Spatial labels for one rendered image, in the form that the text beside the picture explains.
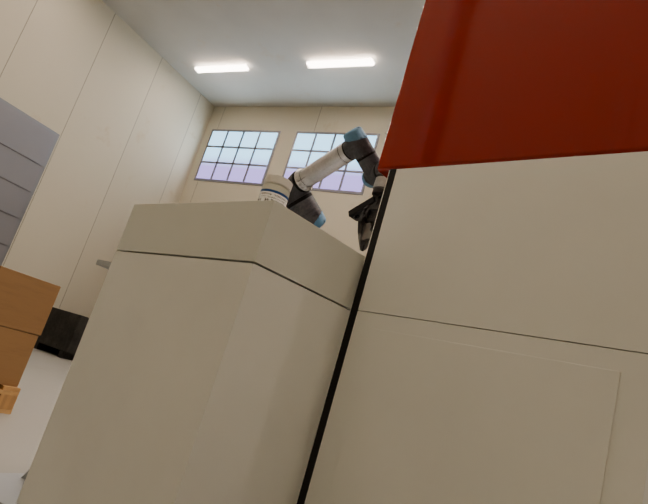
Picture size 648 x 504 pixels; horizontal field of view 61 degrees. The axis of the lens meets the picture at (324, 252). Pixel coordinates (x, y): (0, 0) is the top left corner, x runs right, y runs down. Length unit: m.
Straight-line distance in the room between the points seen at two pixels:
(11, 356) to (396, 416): 2.70
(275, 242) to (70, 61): 9.25
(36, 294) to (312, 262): 2.49
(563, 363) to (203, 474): 0.73
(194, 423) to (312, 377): 0.32
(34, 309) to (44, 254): 6.52
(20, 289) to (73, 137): 6.91
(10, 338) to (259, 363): 2.49
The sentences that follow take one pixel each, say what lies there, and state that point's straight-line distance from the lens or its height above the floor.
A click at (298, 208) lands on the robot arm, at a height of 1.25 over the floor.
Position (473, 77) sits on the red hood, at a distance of 1.57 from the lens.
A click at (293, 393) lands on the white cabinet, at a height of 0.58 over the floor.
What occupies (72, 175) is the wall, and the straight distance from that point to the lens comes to 10.27.
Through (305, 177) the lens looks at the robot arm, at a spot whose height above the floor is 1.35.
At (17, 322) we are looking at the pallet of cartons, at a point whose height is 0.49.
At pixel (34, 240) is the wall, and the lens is 9.99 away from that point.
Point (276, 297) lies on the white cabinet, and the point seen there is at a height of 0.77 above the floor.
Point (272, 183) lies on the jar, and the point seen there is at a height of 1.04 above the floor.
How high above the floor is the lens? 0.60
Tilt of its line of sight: 14 degrees up
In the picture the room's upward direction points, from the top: 17 degrees clockwise
